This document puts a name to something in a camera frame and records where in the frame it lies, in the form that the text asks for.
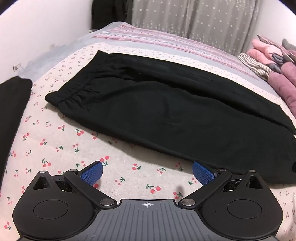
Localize pink striped blanket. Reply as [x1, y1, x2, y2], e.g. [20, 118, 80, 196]
[92, 22, 260, 81]

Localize pink garment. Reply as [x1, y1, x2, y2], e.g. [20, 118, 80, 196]
[246, 38, 284, 65]

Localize black pants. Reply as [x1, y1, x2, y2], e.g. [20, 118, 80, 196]
[45, 50, 296, 183]

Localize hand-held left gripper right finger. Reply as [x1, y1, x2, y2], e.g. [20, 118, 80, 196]
[180, 161, 267, 207]

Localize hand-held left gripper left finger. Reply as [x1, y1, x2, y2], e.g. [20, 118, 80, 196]
[32, 161, 118, 207]

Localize grey dotted curtain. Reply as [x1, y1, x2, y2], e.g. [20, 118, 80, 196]
[131, 0, 260, 56]

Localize mauve garment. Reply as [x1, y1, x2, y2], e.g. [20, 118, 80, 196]
[268, 62, 296, 116]

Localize brown striped cloth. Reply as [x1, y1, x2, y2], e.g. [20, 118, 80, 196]
[237, 52, 271, 81]

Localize folded black garment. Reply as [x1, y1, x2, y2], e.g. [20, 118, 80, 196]
[0, 76, 33, 180]

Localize cherry print bed sheet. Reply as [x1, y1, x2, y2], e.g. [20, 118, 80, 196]
[0, 43, 296, 241]

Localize dark hanging clothing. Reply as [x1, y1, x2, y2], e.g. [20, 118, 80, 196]
[92, 0, 134, 29]

